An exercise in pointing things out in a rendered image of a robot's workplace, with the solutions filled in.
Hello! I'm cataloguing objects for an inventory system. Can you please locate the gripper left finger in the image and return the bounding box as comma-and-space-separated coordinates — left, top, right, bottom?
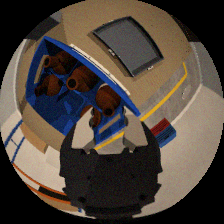
59, 107, 96, 177

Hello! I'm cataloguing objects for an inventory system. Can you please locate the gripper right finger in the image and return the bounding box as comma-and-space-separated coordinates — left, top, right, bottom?
122, 106, 163, 174

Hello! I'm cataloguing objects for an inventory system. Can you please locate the blue divided crate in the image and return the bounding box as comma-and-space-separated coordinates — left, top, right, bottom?
26, 36, 141, 145

